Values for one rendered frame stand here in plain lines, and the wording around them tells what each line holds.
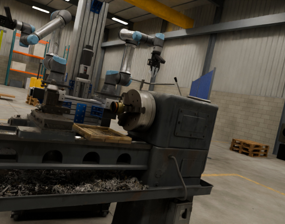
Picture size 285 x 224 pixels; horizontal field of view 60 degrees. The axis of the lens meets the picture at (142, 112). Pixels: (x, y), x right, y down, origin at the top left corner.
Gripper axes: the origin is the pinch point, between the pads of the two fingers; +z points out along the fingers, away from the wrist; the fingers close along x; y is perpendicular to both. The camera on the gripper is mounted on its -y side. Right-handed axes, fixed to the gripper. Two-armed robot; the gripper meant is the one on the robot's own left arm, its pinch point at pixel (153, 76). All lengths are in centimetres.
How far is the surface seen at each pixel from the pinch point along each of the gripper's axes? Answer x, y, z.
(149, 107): 17.9, -26.5, 24.9
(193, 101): -17.2, -33.7, 14.2
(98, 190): 49, -34, 80
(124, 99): 28.2, -8.6, 23.4
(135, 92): 23.9, -15.3, 16.6
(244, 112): -975, 519, -14
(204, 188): -40, -44, 80
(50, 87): 80, -5, 25
